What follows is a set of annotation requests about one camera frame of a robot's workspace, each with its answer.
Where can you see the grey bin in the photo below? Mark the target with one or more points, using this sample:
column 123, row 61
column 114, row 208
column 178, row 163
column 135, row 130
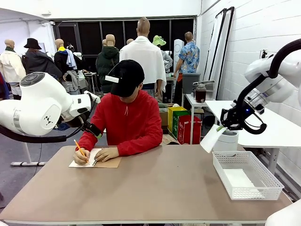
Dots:
column 190, row 82

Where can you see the red-sleeved left forearm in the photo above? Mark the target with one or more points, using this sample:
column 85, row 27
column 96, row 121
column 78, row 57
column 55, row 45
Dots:
column 138, row 147

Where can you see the brown cardboard piece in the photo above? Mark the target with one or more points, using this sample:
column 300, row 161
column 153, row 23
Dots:
column 169, row 140

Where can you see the white perforated plastic basket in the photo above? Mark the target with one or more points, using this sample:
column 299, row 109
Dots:
column 270, row 181

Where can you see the yellow green bag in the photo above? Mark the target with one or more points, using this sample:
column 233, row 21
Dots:
column 175, row 110

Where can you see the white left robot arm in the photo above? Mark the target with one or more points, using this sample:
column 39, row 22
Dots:
column 42, row 103

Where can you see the green printed bag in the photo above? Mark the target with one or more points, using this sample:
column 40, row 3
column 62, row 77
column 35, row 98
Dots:
column 176, row 124

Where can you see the black cap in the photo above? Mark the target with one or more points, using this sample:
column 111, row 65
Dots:
column 129, row 75

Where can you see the mannequin with hawaiian shirt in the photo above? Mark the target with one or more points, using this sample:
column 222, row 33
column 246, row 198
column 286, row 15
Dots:
column 189, row 58

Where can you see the mannequin with cream jacket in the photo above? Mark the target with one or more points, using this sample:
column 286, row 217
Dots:
column 10, row 63

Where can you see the mannequin with black hat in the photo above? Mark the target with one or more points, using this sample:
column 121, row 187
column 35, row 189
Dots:
column 40, row 61

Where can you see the black tripod stand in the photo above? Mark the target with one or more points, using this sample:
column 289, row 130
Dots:
column 264, row 54

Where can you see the grey green folded cloth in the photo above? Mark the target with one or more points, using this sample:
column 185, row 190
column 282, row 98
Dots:
column 164, row 106

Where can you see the glass jar with dark liquid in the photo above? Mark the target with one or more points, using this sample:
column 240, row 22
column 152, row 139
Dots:
column 201, row 95

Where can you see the large white table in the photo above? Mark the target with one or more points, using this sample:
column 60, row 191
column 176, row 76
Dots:
column 277, row 131

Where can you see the red hoodie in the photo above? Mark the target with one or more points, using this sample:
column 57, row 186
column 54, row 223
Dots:
column 134, row 117

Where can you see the orange pencil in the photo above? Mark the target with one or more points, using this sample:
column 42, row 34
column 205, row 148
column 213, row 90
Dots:
column 77, row 144

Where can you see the red-sleeved right forearm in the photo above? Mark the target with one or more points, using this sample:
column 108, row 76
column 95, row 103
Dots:
column 87, row 141

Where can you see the black-framed white panel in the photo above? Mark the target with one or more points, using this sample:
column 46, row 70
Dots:
column 215, row 47
column 225, row 58

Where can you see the white floor stand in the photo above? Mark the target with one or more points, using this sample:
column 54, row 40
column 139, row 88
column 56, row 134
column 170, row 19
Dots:
column 28, row 163

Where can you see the white tower appliance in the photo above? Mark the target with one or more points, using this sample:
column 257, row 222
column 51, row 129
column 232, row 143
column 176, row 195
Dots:
column 178, row 50

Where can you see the mannequin with yellow collar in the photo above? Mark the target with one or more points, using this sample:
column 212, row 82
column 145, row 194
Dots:
column 61, row 61

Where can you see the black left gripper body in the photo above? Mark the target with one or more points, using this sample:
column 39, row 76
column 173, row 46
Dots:
column 91, row 128

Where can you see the person's right hand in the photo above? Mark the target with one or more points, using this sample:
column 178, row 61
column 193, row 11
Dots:
column 81, row 158

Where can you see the grey metal tool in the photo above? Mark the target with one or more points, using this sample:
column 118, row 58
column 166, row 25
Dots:
column 204, row 82

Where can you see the small white side table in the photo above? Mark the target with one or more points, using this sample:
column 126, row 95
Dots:
column 191, row 100

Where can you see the mannequin with white cape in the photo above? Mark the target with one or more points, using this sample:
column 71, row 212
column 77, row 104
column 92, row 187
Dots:
column 145, row 54

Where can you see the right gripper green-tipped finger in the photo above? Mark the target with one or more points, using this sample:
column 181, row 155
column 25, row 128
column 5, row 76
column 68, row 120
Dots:
column 228, row 129
column 221, row 127

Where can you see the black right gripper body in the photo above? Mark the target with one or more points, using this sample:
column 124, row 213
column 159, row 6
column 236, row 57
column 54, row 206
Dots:
column 231, row 118

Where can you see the white cylindrical trash bin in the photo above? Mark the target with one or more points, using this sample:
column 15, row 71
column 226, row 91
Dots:
column 227, row 142

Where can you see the mannequin with green hat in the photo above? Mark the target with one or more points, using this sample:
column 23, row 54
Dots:
column 158, row 40

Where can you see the mannequin with dark green hoodie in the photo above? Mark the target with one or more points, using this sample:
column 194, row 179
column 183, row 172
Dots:
column 107, row 58

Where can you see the brown spiral notebook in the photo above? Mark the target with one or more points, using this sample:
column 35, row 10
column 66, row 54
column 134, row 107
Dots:
column 110, row 163

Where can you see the bare tan mannequin head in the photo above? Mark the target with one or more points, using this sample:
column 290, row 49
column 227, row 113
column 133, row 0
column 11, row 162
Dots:
column 129, row 41
column 104, row 42

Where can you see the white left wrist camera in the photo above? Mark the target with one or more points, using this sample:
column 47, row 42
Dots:
column 94, row 96

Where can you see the person's left hand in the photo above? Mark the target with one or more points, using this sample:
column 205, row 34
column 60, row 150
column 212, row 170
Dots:
column 108, row 154

